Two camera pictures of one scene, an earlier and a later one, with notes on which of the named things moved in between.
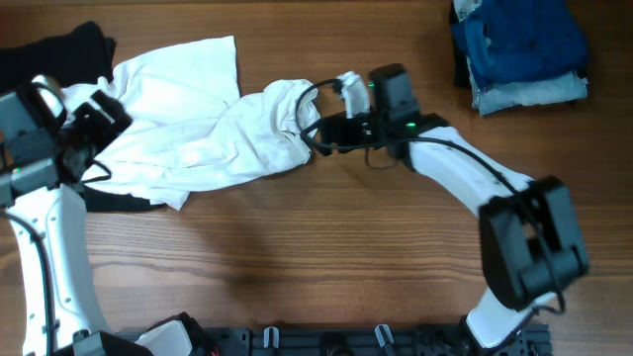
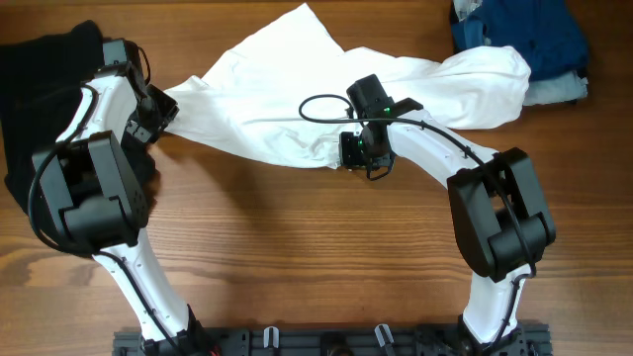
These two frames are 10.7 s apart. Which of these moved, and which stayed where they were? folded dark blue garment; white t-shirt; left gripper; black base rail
Moved: left gripper; white t-shirt
Stayed: folded dark blue garment; black base rail
